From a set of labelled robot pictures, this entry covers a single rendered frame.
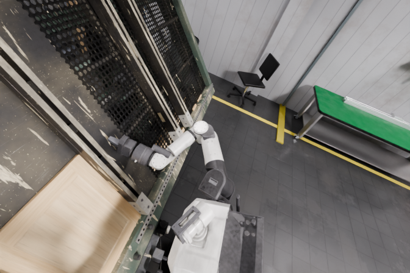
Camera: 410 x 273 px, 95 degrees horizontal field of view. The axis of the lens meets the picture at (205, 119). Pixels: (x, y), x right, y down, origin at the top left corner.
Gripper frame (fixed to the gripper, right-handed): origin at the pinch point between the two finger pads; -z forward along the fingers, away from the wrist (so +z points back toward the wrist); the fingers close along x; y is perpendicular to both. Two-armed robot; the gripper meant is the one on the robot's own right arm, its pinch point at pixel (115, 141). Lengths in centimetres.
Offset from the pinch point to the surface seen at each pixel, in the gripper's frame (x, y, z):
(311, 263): -101, -32, 206
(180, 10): 24, -131, -25
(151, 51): 16, -60, -15
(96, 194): -11.5, 20.3, 5.7
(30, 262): -7.8, 46.7, 2.6
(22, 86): 27.8, 13.4, -24.3
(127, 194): -14.9, 13.6, 16.4
